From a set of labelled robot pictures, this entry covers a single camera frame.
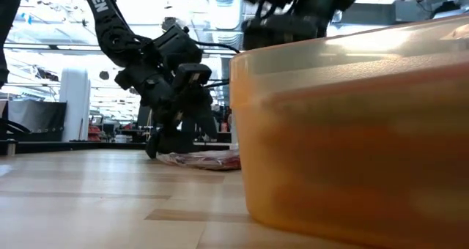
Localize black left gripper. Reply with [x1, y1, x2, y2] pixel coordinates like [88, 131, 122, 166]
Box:
[114, 63, 219, 160]

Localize pale red popcorn bag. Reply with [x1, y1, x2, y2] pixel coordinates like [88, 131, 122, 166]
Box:
[157, 149, 243, 171]

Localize black computer monitor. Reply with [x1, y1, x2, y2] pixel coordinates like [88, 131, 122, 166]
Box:
[137, 104, 153, 128]

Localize red background items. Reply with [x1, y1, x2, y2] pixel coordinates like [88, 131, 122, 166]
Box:
[87, 123, 103, 142]

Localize white building pillar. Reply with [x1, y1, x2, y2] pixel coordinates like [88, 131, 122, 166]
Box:
[59, 67, 92, 143]

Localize orange translucent plastic basket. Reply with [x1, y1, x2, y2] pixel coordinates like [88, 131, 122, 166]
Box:
[229, 14, 469, 249]

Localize black curtain panel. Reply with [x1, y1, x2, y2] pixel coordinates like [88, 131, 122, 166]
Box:
[7, 100, 67, 142]

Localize long ceiling light bar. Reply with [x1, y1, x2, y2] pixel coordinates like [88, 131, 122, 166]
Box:
[3, 42, 103, 53]

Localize dark ceiling object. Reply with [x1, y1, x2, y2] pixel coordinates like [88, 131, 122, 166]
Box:
[432, 0, 463, 15]

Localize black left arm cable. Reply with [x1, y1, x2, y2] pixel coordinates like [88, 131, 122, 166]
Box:
[193, 40, 242, 55]

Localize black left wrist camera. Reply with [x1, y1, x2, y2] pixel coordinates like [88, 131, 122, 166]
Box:
[171, 62, 213, 92]

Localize black table rail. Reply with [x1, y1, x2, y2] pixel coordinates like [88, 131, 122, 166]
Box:
[0, 141, 148, 155]

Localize black curved cable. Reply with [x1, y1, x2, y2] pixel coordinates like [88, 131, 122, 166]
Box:
[0, 117, 32, 135]

